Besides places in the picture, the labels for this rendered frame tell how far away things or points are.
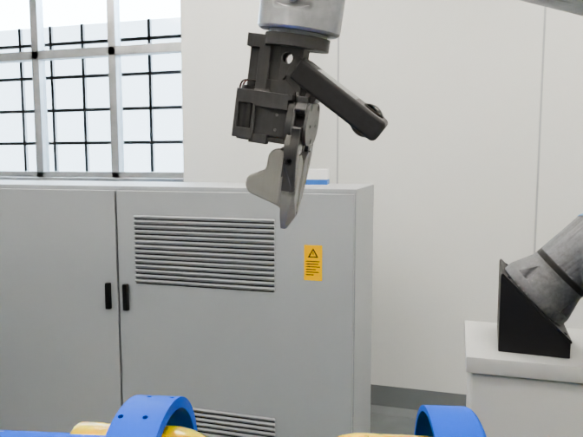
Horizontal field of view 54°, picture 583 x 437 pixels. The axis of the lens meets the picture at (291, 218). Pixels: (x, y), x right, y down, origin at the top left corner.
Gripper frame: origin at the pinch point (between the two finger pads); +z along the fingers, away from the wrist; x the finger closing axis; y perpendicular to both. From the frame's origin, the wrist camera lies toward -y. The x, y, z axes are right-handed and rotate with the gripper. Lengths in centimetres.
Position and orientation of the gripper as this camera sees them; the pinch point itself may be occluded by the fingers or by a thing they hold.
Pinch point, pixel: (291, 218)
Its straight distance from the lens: 65.6
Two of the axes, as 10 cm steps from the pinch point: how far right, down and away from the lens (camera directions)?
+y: -9.7, -1.8, 1.9
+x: -2.2, 1.8, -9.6
